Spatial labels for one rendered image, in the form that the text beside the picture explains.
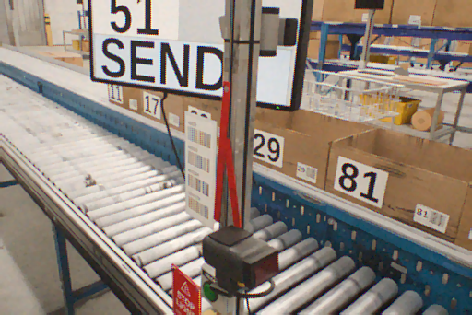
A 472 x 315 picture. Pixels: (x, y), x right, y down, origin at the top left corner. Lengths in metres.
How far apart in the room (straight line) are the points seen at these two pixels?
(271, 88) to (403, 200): 0.59
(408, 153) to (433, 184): 0.35
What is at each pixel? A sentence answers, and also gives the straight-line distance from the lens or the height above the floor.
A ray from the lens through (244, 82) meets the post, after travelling 0.57.
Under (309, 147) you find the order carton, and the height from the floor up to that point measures 1.01.
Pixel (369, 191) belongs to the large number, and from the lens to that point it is 1.18.
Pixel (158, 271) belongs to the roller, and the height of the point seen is 0.74.
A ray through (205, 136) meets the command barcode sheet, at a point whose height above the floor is 1.21.
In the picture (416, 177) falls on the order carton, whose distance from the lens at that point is 1.10.
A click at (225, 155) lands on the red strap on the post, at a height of 1.20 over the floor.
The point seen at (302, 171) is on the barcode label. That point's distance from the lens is 1.30.
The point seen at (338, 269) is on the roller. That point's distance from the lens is 1.16.
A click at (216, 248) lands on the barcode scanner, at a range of 0.59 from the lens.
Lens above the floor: 1.40
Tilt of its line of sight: 20 degrees down
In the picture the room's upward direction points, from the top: 2 degrees clockwise
